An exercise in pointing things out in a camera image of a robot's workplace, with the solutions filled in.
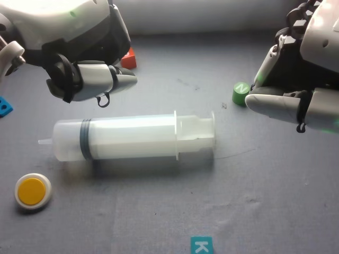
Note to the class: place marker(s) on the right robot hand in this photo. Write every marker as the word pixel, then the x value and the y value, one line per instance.
pixel 320 47

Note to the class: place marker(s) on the large translucent plastic syringe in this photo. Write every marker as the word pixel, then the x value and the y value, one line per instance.
pixel 132 137

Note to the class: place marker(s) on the green cylinder with letter N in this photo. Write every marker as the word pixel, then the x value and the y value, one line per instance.
pixel 238 95

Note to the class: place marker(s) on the white backdrop board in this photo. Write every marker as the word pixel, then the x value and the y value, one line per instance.
pixel 198 16

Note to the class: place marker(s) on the grey table cloth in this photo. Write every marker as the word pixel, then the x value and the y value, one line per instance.
pixel 265 185

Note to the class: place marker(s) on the red cube with number six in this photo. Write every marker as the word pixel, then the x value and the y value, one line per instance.
pixel 129 61

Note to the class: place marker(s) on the teal block with letter K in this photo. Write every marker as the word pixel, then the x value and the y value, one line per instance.
pixel 201 246

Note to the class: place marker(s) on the blue block with holes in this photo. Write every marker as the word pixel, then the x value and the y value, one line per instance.
pixel 5 107

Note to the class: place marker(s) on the yellow round button white rim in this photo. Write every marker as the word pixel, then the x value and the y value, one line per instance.
pixel 31 191

